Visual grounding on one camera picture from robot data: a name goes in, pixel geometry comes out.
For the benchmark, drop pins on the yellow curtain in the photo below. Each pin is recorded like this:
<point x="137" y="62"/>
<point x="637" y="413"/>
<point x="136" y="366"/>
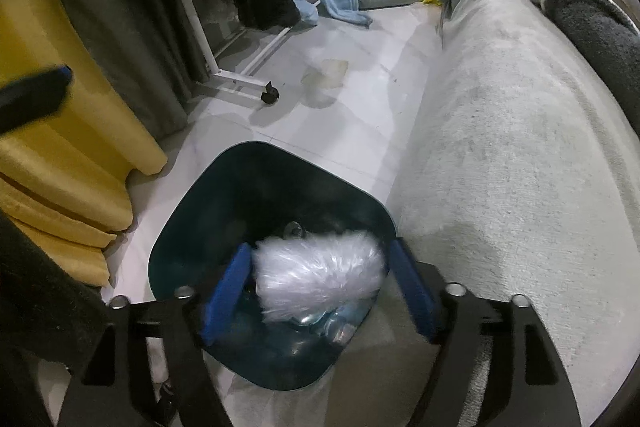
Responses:
<point x="65" y="157"/>

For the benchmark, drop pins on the dark grey fuzzy blanket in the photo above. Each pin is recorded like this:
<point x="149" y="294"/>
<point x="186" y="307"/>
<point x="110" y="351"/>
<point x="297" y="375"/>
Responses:
<point x="590" y="22"/>

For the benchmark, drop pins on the bed with grey sheet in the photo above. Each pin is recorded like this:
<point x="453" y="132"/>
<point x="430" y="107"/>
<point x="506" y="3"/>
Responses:
<point x="500" y="157"/>

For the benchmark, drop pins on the black fuzzy garment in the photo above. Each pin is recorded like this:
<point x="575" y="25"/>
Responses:
<point x="35" y="307"/>

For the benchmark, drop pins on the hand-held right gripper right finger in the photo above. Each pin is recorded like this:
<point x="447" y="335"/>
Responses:
<point x="412" y="292"/>

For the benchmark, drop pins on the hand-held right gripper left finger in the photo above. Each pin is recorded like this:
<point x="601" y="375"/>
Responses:
<point x="227" y="292"/>

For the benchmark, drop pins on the white clothes rack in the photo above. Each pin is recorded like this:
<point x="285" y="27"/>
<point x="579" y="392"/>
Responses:
<point x="197" y="27"/>

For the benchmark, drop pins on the clear plastic bag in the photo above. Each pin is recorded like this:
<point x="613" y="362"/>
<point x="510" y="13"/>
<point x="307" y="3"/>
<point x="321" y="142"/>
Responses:
<point x="320" y="277"/>

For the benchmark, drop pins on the dark teal bin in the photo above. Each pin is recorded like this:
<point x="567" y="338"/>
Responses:
<point x="240" y="187"/>

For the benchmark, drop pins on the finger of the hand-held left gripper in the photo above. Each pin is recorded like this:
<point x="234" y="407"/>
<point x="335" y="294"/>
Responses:
<point x="35" y="94"/>

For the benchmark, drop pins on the clear plastic bottle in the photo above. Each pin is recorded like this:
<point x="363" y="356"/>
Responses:
<point x="320" y="329"/>

